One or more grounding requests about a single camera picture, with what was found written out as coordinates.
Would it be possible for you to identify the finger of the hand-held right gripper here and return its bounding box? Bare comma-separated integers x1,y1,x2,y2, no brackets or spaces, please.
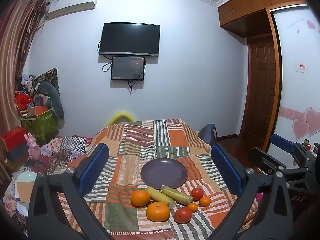
248,147,288,177
270,134,314,165

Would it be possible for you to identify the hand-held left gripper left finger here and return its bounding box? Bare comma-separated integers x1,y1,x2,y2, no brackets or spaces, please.
27,143,113,240

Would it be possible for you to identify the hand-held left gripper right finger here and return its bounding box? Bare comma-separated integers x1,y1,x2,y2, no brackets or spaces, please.
211,143,294,240

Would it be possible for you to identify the red tomato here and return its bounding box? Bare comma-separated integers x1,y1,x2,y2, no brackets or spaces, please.
174,207,193,224
191,187,204,201

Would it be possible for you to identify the green-streaked sugarcane piece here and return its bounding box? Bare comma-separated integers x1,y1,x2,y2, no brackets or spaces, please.
160,185,194,204

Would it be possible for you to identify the large orange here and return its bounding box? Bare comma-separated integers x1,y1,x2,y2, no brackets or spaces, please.
146,202,171,222
130,190,151,207

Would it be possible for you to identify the purple round plate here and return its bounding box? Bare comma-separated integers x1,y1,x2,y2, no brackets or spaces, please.
140,157,188,190

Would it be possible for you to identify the smooth yellow-green sugarcane piece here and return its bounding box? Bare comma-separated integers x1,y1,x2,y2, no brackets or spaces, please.
145,186,177,209

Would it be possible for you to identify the floral patchwork quilt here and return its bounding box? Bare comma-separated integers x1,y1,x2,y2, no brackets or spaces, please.
2,135,94,230

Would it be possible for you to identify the striped patchwork blanket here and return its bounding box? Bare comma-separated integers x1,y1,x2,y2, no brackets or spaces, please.
57,119,259,240

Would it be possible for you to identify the white heart-decorated wardrobe door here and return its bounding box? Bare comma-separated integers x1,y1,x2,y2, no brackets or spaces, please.
272,4,320,150

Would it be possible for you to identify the yellow hoop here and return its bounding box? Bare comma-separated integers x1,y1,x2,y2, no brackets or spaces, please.
107,112,136,128

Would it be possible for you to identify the brown wooden door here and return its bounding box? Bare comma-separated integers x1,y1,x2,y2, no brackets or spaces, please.
246,36,278,140

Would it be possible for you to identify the pink toy figure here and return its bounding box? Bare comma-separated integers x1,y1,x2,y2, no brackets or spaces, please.
24,132,42,160

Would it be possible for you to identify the green storage box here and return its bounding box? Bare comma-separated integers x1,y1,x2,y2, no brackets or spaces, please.
20,109,59,142

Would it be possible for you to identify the pale green round lid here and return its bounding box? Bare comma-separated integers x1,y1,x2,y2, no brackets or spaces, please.
17,172,38,188

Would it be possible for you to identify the brown cardboard box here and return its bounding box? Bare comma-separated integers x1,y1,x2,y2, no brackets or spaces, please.
15,181,34,203

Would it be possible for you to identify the orange box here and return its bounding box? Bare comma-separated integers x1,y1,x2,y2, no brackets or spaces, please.
27,107,48,117

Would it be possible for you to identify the grey plush pillow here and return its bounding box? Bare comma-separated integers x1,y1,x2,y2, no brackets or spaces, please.
37,81,65,119

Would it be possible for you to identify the red flat box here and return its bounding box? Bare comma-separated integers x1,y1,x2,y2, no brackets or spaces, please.
0,127,28,153

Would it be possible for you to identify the red plastic bag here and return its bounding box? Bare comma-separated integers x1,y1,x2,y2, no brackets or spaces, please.
15,91,34,110

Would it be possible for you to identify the dark patterned cushion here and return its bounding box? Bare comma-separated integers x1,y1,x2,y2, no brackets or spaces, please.
35,68,60,98

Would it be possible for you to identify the striped red-brown curtain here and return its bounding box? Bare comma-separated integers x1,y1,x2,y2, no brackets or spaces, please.
0,0,48,135

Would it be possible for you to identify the wooden overhead cabinet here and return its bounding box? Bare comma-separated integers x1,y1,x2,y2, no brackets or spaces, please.
217,0,310,38

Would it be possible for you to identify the white air conditioner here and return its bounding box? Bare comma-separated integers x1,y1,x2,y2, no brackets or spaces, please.
47,0,100,19

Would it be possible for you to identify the small wall-mounted monitor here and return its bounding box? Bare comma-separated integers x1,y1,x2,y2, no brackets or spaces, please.
111,56,145,81

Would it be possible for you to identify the wall-mounted black television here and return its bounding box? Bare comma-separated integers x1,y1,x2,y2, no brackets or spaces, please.
99,22,160,57

